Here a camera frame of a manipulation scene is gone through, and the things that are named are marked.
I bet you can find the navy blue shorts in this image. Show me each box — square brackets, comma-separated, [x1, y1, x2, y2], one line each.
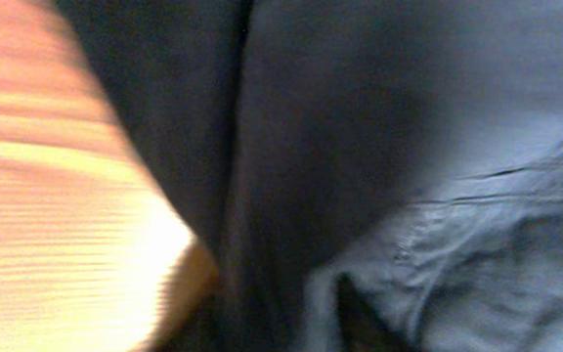
[57, 0, 563, 351]

